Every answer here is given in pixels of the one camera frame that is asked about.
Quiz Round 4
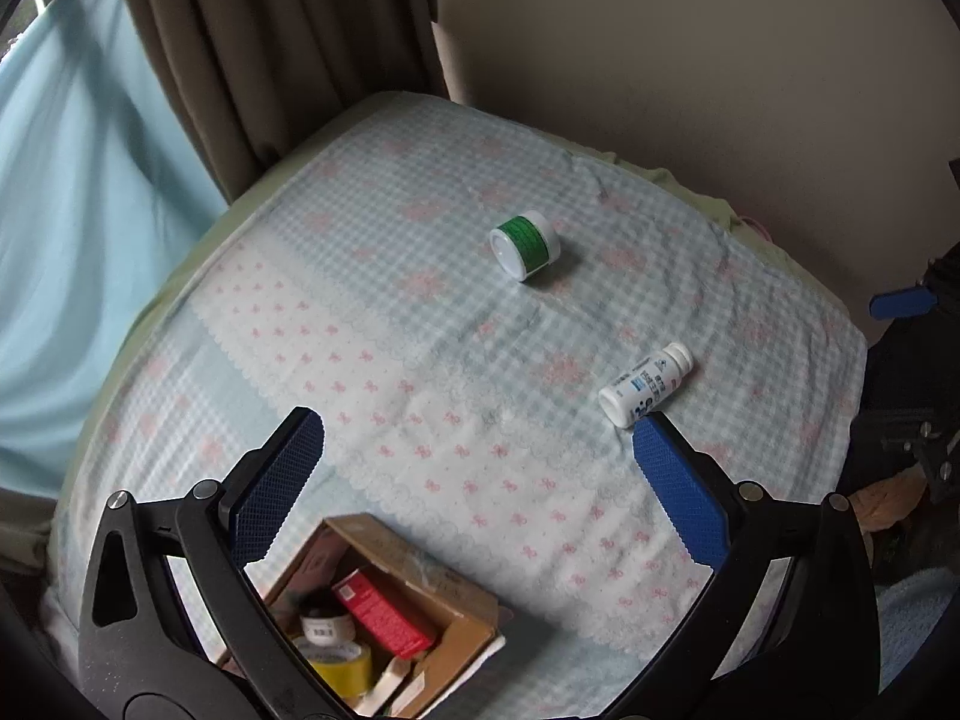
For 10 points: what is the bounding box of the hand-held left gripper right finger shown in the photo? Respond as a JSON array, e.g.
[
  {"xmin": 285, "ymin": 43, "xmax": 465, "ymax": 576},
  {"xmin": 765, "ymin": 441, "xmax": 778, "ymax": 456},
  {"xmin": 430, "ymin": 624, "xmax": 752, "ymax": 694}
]
[{"xmin": 600, "ymin": 411, "xmax": 880, "ymax": 720}]

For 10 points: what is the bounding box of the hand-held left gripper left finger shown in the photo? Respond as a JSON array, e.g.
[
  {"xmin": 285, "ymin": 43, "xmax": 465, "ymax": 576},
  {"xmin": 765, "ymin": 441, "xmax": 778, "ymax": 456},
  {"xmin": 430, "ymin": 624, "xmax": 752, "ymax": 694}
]
[{"xmin": 79, "ymin": 409, "xmax": 353, "ymax": 720}]

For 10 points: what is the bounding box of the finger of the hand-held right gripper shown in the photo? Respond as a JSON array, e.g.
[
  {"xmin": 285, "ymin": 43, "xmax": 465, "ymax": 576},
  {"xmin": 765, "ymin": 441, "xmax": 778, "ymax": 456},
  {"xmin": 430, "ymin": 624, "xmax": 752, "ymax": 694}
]
[
  {"xmin": 853, "ymin": 418, "xmax": 960, "ymax": 500},
  {"xmin": 868, "ymin": 240, "xmax": 960, "ymax": 322}
]

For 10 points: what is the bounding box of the white bottle blue label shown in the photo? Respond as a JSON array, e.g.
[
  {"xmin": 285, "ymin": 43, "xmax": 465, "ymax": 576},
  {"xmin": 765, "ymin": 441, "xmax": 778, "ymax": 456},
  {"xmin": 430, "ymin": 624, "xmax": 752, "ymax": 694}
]
[{"xmin": 598, "ymin": 343, "xmax": 694, "ymax": 430}]

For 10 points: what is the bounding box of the black-capped white jar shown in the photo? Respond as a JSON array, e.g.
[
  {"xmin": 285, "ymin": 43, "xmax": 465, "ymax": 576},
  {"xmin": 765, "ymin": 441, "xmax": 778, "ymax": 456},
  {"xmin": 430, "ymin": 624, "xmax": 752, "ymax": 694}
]
[{"xmin": 298, "ymin": 589, "xmax": 355, "ymax": 647}]

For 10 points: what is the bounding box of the small red box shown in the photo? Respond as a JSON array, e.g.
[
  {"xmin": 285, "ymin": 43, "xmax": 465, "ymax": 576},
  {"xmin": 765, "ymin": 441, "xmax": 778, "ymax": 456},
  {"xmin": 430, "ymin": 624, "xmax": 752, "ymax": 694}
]
[{"xmin": 332, "ymin": 568, "xmax": 438, "ymax": 659}]

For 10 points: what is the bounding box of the cardboard box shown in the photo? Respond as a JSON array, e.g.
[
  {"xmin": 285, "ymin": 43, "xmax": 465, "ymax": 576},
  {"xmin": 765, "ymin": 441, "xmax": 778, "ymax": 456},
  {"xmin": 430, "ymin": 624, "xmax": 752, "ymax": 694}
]
[{"xmin": 214, "ymin": 514, "xmax": 505, "ymax": 720}]

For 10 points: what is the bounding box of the yellow tape roll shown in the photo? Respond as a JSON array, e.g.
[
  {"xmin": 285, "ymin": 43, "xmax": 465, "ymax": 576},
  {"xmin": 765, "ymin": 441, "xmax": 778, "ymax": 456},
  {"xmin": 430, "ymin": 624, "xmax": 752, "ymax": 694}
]
[{"xmin": 292, "ymin": 634, "xmax": 374, "ymax": 706}]

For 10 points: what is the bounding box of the white case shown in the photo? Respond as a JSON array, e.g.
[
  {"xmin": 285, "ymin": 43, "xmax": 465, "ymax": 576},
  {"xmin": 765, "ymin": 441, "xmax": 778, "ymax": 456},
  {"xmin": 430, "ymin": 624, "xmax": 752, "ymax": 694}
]
[{"xmin": 351, "ymin": 656, "xmax": 415, "ymax": 718}]

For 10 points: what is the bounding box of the green label white jar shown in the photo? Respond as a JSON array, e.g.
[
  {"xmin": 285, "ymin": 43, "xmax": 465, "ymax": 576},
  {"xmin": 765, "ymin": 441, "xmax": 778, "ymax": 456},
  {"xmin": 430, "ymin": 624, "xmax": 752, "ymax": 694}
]
[{"xmin": 488, "ymin": 210, "xmax": 562, "ymax": 284}]

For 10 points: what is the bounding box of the light blue fluffy blanket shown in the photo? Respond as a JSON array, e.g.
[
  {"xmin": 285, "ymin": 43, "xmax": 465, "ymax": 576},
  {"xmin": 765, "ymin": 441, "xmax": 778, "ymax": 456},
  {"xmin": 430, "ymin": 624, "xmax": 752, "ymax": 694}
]
[{"xmin": 874, "ymin": 566, "xmax": 960, "ymax": 698}]

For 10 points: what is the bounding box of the checkered floral bedsheet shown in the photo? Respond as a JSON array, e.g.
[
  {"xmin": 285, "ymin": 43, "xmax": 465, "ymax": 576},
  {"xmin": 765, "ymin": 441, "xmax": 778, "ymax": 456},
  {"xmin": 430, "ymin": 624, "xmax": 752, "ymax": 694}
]
[{"xmin": 41, "ymin": 90, "xmax": 871, "ymax": 720}]

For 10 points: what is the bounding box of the beige curtain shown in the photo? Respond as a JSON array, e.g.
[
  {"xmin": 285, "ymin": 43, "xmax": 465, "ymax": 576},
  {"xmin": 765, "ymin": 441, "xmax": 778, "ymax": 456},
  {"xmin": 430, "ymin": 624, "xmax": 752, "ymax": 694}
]
[
  {"xmin": 0, "ymin": 481, "xmax": 70, "ymax": 593},
  {"xmin": 105, "ymin": 0, "xmax": 451, "ymax": 203}
]

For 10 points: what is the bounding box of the light blue hanging cloth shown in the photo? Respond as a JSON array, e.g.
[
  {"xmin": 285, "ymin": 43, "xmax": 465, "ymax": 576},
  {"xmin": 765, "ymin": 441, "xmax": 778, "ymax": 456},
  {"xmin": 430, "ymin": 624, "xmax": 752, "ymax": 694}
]
[{"xmin": 0, "ymin": 0, "xmax": 230, "ymax": 496}]

